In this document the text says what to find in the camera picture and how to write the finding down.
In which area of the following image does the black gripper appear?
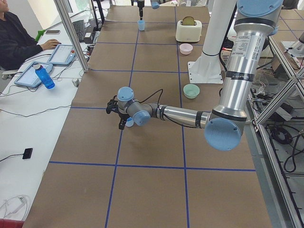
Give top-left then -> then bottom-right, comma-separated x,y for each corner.
137,0 -> 145,20
106,96 -> 130,130

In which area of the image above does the light blue cup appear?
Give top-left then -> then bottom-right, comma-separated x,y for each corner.
137,20 -> 145,31
125,117 -> 134,127

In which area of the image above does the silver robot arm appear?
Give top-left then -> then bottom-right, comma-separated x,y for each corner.
106,0 -> 282,151
135,0 -> 178,20

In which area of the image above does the bread slice in toaster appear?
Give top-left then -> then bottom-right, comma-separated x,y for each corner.
182,16 -> 195,26

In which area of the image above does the cream toaster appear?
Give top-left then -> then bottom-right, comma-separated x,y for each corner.
175,20 -> 202,42

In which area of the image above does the pink bowl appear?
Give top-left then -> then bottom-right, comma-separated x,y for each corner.
179,43 -> 193,55

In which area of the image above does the brown table mat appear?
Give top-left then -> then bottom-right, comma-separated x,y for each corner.
24,7 -> 272,228

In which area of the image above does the black keyboard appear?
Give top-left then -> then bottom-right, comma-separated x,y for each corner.
72,20 -> 85,42

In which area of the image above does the green bowl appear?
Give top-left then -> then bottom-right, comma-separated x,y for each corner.
183,84 -> 200,99

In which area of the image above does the blue water bottle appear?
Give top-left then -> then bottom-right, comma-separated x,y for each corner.
33,64 -> 55,89

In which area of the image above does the far teach pendant tablet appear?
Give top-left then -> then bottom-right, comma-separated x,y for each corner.
47,44 -> 76,66

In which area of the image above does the teach pendant tablet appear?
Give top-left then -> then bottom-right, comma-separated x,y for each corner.
14,61 -> 53,88
47,44 -> 76,66

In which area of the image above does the small black puck device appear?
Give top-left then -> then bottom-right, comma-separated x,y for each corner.
22,148 -> 33,160

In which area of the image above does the near teach pendant tablet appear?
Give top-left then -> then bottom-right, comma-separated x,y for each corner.
14,61 -> 53,88

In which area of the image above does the seated person in black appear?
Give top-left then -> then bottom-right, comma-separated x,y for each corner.
0,0 -> 60,70

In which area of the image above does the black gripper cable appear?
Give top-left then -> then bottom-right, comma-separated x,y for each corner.
137,89 -> 167,112

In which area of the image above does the aluminium camera post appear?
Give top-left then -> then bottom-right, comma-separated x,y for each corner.
54,0 -> 89,73

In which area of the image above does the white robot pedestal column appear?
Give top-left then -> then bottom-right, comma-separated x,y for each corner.
196,0 -> 236,74

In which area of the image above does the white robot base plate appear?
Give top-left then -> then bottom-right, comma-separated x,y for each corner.
188,61 -> 223,84

